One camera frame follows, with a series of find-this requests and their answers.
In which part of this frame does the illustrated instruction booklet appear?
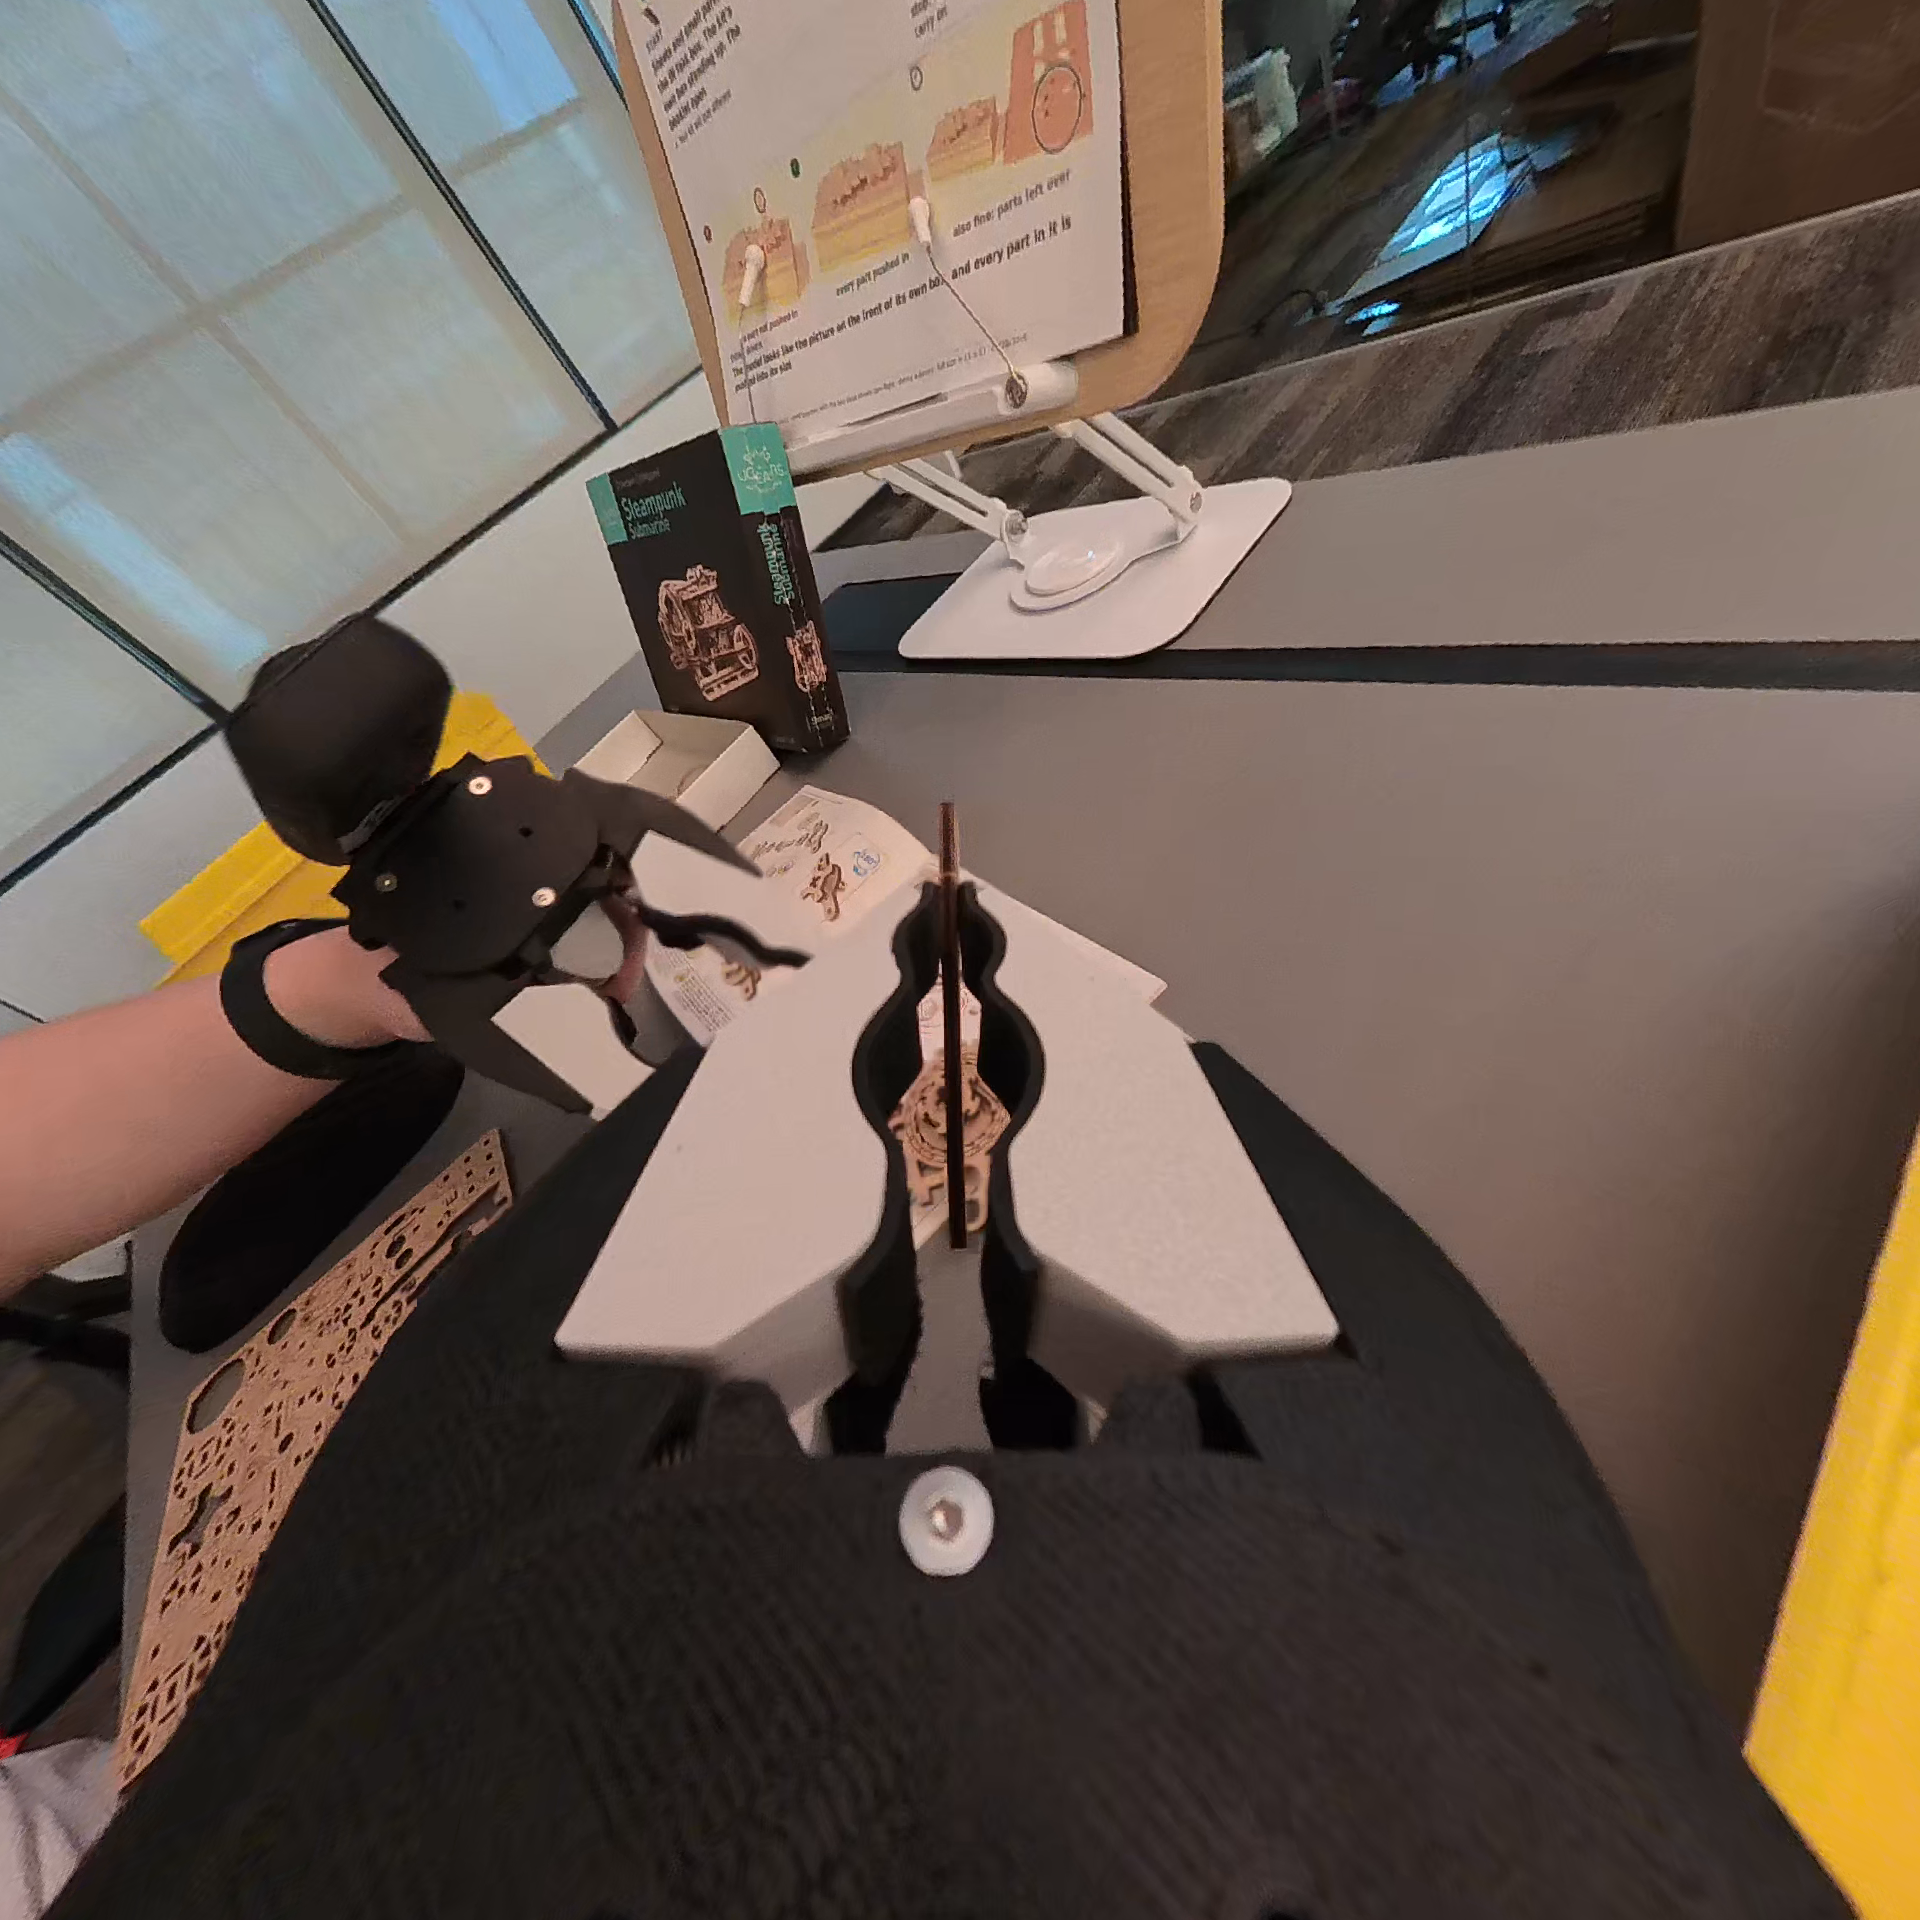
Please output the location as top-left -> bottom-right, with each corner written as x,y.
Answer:
655,779 -> 1172,1059

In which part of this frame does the printed instruction sheet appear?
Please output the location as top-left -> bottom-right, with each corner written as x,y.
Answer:
643,0 -> 1130,440

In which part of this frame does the laser-cut wooden parts sheet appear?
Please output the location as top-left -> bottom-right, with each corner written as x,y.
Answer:
113,1127 -> 516,1790

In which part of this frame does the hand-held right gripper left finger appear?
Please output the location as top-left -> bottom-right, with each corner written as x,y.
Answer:
553,881 -> 948,1457

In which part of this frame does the white stand with instruction sheet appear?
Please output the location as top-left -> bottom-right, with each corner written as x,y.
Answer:
612,0 -> 1295,666

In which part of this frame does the frosted glass window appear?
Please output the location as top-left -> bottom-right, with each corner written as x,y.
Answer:
0,0 -> 708,902

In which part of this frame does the white cardboard tray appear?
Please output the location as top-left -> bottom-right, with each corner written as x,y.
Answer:
574,706 -> 783,836

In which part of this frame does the black oval cushion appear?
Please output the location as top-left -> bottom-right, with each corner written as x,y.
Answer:
155,1037 -> 469,1355

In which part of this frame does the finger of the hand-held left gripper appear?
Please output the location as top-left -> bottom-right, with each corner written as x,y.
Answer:
632,895 -> 816,977

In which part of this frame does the brown cardboard box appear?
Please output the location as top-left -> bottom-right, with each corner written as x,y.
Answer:
1675,0 -> 1920,253

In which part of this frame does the person's left hand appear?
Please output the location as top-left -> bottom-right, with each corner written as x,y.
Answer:
299,943 -> 444,1056

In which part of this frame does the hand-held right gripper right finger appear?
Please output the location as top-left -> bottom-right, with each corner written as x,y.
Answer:
956,881 -> 1341,1453

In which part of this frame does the black model kit box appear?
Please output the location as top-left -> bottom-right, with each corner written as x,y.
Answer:
583,421 -> 853,756

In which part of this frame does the person's left forearm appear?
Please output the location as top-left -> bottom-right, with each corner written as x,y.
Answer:
0,936 -> 324,1303

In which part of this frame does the round wooden gear disc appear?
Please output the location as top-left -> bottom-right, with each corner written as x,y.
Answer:
930,798 -> 969,1250

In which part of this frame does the yellow plastic bin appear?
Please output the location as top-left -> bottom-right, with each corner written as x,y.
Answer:
1744,1116 -> 1920,1920
137,685 -> 553,989

